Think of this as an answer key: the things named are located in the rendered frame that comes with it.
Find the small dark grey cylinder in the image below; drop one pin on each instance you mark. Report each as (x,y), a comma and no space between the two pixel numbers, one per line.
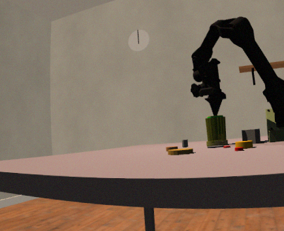
(184,143)

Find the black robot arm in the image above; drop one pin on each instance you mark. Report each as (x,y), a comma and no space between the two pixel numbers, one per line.
(240,32)

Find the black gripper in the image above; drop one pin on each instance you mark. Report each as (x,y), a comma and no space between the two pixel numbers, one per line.
(214,99)

